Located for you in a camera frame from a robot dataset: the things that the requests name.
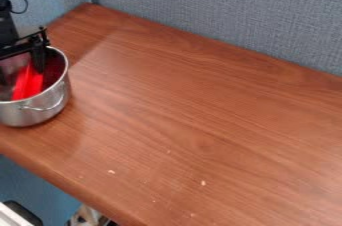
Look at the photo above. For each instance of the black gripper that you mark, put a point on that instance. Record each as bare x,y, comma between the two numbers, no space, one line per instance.
28,39

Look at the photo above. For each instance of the red star-shaped block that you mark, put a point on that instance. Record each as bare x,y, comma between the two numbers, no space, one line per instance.
28,83

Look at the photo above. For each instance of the stainless steel pot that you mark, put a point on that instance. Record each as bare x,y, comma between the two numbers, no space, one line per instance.
30,111

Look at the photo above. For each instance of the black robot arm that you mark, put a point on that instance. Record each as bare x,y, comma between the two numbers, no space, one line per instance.
5,8

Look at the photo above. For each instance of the white object under table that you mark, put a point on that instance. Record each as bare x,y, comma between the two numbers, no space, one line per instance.
88,217

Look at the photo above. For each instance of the black white device under table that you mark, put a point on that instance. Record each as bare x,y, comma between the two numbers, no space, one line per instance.
16,215

